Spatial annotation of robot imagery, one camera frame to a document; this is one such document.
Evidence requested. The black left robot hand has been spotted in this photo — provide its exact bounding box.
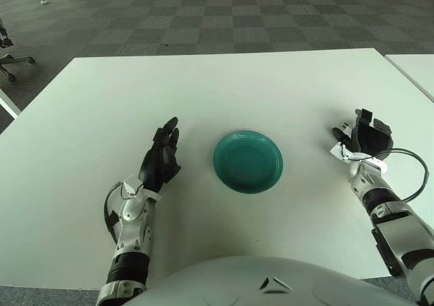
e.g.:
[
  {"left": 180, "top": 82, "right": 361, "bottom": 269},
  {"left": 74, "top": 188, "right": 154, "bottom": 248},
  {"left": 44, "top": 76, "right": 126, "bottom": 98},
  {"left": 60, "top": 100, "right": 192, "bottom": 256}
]
[{"left": 138, "top": 117, "right": 182, "bottom": 195}]

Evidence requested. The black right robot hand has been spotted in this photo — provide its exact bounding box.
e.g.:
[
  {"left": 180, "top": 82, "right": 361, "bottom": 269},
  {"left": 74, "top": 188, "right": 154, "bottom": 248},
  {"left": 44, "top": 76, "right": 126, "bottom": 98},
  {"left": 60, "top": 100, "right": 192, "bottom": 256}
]
[{"left": 331, "top": 108, "right": 394, "bottom": 161}]

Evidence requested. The green round plate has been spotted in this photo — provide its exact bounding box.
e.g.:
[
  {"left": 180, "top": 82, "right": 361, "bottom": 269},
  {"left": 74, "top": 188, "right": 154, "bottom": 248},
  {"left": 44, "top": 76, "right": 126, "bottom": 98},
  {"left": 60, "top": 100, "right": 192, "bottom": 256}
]
[{"left": 213, "top": 130, "right": 284, "bottom": 195}]

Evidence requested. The wide white neighbouring table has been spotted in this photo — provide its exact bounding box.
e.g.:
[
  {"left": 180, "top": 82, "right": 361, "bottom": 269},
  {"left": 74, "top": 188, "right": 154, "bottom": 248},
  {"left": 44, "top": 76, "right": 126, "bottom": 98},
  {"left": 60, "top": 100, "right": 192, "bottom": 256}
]
[{"left": 384, "top": 54, "right": 434, "bottom": 102}]

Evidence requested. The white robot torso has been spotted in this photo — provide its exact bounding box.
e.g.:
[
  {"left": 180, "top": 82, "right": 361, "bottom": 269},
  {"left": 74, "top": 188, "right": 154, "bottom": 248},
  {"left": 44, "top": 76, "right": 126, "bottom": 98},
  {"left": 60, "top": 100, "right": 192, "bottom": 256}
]
[{"left": 121, "top": 255, "right": 421, "bottom": 306}]

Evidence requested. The narrow white table corner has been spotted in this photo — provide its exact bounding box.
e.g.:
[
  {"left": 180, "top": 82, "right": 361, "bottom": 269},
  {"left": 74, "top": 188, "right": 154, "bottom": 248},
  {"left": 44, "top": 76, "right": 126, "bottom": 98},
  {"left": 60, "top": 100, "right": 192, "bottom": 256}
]
[{"left": 0, "top": 88, "right": 20, "bottom": 119}]

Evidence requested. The grey office chair base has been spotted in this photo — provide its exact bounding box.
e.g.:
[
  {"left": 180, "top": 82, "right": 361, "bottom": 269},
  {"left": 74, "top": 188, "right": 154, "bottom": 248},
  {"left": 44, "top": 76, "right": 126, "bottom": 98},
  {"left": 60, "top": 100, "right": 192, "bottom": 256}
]
[{"left": 0, "top": 54, "right": 36, "bottom": 81}]

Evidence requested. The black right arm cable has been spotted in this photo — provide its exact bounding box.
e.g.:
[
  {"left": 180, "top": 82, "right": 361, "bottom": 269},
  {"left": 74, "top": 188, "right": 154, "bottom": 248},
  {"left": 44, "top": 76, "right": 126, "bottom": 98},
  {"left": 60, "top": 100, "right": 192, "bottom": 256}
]
[{"left": 342, "top": 148, "right": 429, "bottom": 202}]

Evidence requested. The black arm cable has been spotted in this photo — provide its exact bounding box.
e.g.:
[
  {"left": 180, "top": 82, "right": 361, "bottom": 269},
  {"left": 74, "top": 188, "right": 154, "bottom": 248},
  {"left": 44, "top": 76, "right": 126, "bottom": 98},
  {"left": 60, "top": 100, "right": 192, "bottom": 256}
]
[
  {"left": 342, "top": 148, "right": 429, "bottom": 202},
  {"left": 102, "top": 183, "right": 126, "bottom": 246}
]

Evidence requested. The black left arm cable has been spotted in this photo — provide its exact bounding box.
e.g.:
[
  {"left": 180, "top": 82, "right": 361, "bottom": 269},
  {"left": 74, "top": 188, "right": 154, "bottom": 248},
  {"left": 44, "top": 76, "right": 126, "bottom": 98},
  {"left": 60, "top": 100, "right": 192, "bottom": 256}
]
[{"left": 102, "top": 183, "right": 126, "bottom": 246}]

